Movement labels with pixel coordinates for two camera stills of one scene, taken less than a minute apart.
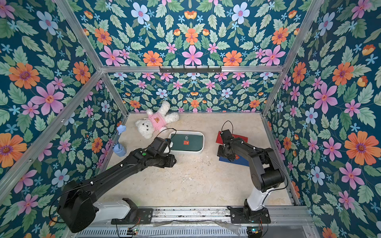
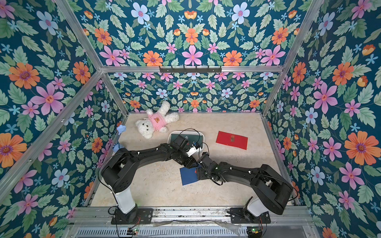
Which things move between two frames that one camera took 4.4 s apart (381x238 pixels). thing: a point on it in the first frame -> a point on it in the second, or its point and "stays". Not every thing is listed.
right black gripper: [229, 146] -> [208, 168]
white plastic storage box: [186, 142] stays
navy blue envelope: [238, 159] -> [188, 175]
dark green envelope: [186, 142] stays
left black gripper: [171, 160] -> [190, 162]
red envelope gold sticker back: [219, 140] stays
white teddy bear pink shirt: [155, 121] stays
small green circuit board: [254, 232] stays
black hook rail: [190, 70] stays
